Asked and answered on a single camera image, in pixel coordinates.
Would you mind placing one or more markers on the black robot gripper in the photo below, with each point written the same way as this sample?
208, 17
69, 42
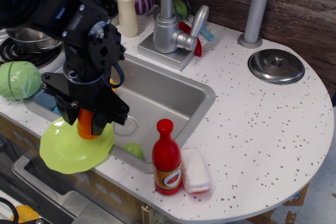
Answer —
95, 97

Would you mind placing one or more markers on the orange toy carrot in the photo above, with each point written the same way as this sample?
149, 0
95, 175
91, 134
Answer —
84, 126

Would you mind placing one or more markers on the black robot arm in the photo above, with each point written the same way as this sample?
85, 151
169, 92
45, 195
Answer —
92, 47

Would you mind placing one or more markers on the light green plastic plate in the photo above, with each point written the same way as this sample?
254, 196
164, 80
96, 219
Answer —
63, 150

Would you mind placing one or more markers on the blue plastic bowl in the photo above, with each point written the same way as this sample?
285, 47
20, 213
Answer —
57, 111

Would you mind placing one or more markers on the yellow toy squash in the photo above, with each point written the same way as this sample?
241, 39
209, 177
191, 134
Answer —
112, 83

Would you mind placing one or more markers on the small green toy fruit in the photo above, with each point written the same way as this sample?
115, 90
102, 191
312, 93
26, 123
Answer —
134, 149

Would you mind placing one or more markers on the silver sink basin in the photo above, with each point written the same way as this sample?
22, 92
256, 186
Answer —
153, 93

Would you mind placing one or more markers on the green toy cabbage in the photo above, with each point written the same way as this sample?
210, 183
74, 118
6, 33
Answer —
19, 80

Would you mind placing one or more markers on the red ketchup bottle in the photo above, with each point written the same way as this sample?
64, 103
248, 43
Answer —
167, 160

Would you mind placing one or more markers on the steel cooking pot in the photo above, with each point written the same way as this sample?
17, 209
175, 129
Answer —
33, 41

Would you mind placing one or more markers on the black coil burner front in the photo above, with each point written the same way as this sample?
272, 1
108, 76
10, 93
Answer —
10, 52

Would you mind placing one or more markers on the silver toy faucet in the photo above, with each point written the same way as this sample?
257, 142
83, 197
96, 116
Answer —
168, 44

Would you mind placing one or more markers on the cream plastic bottle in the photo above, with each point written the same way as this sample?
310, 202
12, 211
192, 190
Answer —
127, 18

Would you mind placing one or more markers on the yellow toy on floor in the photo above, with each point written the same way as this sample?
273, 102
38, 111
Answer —
26, 213

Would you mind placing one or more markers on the white red sponge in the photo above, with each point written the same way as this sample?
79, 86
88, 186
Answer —
195, 177

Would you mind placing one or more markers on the purple striped toy onion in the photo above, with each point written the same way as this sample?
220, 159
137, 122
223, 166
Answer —
143, 6

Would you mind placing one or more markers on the red toy chili pepper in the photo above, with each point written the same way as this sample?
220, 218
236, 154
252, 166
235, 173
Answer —
186, 28

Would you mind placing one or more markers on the green toy can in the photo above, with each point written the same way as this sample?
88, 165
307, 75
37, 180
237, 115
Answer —
181, 8

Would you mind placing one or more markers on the blue plastic utensil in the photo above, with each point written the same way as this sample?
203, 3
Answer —
207, 34

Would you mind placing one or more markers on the grey metal pole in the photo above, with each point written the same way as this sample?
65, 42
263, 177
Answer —
251, 37

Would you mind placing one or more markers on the steel pot lid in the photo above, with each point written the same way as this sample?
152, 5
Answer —
276, 66

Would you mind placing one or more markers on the silver oven door handle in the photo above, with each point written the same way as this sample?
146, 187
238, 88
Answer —
45, 189

